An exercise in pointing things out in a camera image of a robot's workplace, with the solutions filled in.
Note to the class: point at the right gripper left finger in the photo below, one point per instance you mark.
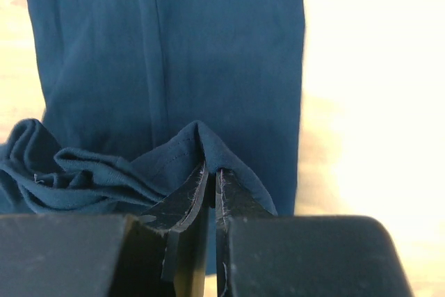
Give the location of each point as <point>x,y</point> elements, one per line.
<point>161,253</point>

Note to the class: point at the navy basketball jersey tank top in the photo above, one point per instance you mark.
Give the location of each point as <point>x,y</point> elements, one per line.
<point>139,92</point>

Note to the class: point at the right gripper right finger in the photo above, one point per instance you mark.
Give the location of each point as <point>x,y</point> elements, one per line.
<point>259,254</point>

